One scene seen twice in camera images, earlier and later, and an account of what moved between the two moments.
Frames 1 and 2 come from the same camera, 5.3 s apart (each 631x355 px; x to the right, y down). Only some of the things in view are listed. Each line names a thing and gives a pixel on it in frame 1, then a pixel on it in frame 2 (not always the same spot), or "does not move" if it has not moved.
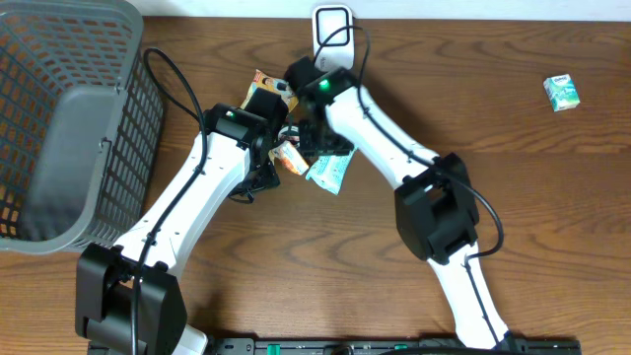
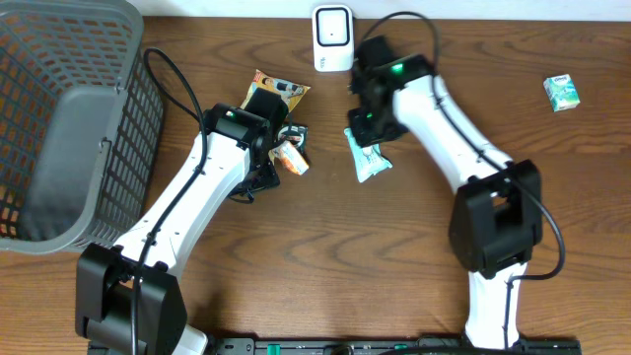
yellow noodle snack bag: x=263 y=80 does not move
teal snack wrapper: x=330 y=171 to x=369 y=160
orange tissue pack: x=291 y=156 does not move
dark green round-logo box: x=289 y=133 does not move
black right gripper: x=341 y=146 to x=364 y=139
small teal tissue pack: x=561 y=91 does not move
